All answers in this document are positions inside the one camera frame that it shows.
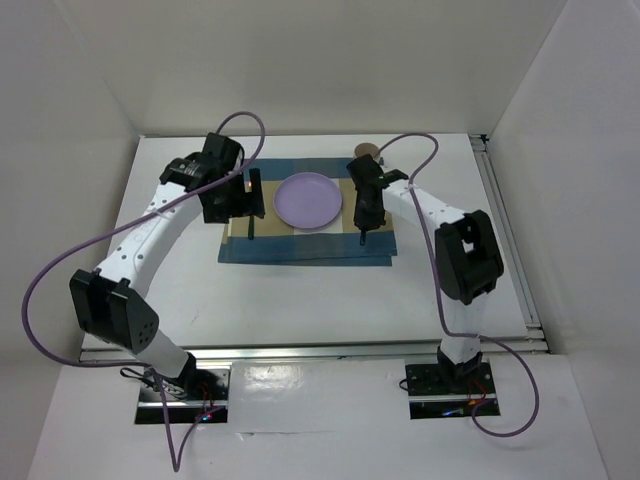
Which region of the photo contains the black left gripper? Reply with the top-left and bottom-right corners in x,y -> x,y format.
202,167 -> 263,224

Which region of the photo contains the gold fork green handle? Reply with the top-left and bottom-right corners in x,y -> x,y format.
247,181 -> 255,240

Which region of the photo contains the blue beige white placemat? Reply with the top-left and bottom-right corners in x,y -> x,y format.
218,157 -> 397,267

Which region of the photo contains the purple plate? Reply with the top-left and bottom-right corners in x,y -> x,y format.
273,172 -> 343,230

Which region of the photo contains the beige cup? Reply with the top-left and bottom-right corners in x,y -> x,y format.
353,142 -> 380,158

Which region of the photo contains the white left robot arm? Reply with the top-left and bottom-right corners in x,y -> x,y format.
69,133 -> 264,399

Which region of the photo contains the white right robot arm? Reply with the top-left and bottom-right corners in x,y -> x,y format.
347,155 -> 504,392

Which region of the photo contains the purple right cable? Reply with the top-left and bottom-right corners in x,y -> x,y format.
377,132 -> 540,437

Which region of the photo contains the purple cable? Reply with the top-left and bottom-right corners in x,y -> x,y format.
377,132 -> 540,437
21,110 -> 266,473

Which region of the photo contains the aluminium right rail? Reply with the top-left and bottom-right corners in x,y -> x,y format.
469,134 -> 549,350

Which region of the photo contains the aluminium rail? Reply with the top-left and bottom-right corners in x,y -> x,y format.
80,338 -> 550,363
469,134 -> 549,350

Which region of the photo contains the aluminium front rail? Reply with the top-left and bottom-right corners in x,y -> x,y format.
80,338 -> 550,363

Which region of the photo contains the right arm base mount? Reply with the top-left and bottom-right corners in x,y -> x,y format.
398,361 -> 500,420

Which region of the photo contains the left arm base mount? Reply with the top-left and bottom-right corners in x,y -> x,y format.
120,366 -> 231,425

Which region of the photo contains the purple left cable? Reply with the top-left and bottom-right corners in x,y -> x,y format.
21,110 -> 266,473

